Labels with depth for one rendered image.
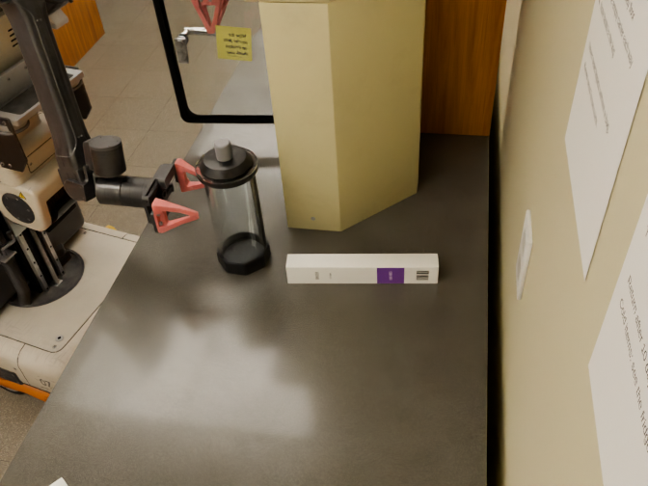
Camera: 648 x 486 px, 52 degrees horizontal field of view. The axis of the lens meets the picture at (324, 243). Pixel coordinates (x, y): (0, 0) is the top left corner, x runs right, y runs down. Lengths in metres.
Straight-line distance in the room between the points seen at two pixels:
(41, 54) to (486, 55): 0.88
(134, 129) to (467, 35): 2.40
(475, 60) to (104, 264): 1.45
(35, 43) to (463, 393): 0.92
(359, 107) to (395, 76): 0.09
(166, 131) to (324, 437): 2.67
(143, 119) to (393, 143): 2.51
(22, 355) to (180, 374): 1.15
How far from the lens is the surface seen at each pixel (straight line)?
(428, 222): 1.35
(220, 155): 1.13
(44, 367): 2.18
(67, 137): 1.29
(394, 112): 1.26
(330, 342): 1.14
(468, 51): 1.50
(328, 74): 1.13
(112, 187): 1.27
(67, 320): 2.26
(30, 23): 1.26
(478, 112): 1.57
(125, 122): 3.68
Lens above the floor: 1.83
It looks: 43 degrees down
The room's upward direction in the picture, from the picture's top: 5 degrees counter-clockwise
